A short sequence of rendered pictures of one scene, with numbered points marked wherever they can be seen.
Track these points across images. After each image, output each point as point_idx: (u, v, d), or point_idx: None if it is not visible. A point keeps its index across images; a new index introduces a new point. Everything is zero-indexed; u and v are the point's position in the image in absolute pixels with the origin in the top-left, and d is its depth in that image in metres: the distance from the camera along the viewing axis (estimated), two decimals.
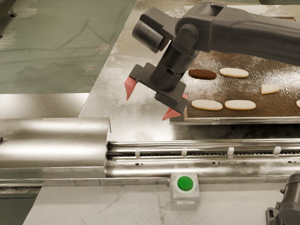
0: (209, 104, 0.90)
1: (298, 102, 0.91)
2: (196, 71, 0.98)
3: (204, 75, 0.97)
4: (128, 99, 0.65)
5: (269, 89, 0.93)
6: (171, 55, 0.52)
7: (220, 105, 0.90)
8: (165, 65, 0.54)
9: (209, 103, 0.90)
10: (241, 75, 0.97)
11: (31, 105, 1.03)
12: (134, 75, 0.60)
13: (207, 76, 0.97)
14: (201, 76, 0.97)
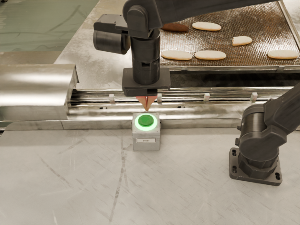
0: (179, 54, 0.89)
1: (269, 53, 0.89)
2: (168, 25, 0.96)
3: (176, 28, 0.96)
4: (147, 109, 0.66)
5: (241, 41, 0.92)
6: (136, 48, 0.52)
7: (190, 55, 0.89)
8: (136, 60, 0.54)
9: (179, 53, 0.89)
10: (213, 28, 0.96)
11: (2, 61, 1.01)
12: None
13: (178, 29, 0.96)
14: (172, 29, 0.96)
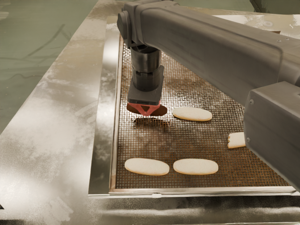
0: (150, 166, 0.61)
1: None
2: None
3: None
4: None
5: (240, 141, 0.64)
6: (130, 51, 0.52)
7: (166, 167, 0.61)
8: (131, 61, 0.54)
9: (150, 164, 0.61)
10: (201, 118, 0.68)
11: None
12: None
13: (152, 112, 0.65)
14: None
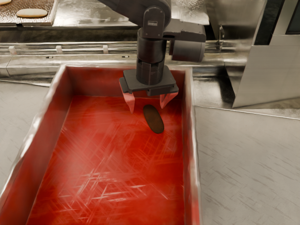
0: None
1: (18, 11, 0.91)
2: (150, 110, 0.69)
3: (149, 119, 0.67)
4: (160, 102, 0.67)
5: None
6: None
7: None
8: None
9: None
10: None
11: None
12: None
13: (150, 122, 0.67)
14: (147, 117, 0.68)
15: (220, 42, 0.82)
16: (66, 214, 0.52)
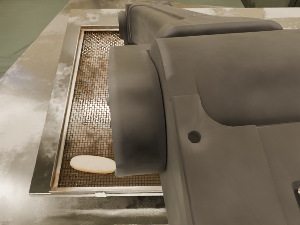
0: (96, 164, 0.58)
1: None
2: None
3: None
4: None
5: None
6: None
7: (114, 164, 0.58)
8: None
9: (96, 162, 0.58)
10: None
11: None
12: None
13: None
14: None
15: None
16: None
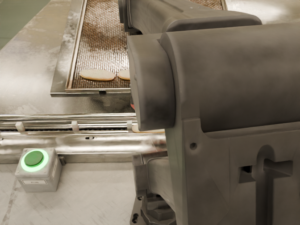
0: (99, 73, 0.78)
1: None
2: None
3: None
4: None
5: None
6: None
7: (112, 74, 0.78)
8: None
9: (99, 72, 0.78)
10: (160, 131, 0.70)
11: None
12: None
13: None
14: None
15: None
16: None
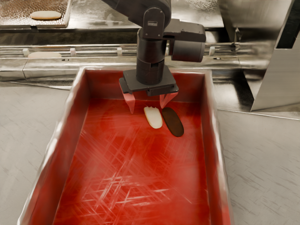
0: None
1: (31, 14, 0.91)
2: (169, 112, 0.69)
3: (169, 122, 0.67)
4: (132, 111, 0.65)
5: (149, 114, 0.69)
6: None
7: None
8: None
9: None
10: (50, 57, 0.82)
11: None
12: (127, 89, 0.59)
13: (169, 125, 0.67)
14: (166, 119, 0.68)
15: (236, 44, 0.82)
16: (90, 219, 0.52)
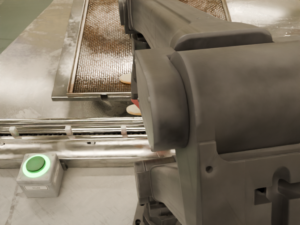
0: None
1: None
2: None
3: None
4: None
5: None
6: (131, 41, 0.53)
7: None
8: (132, 53, 0.55)
9: None
10: None
11: None
12: None
13: None
14: None
15: None
16: None
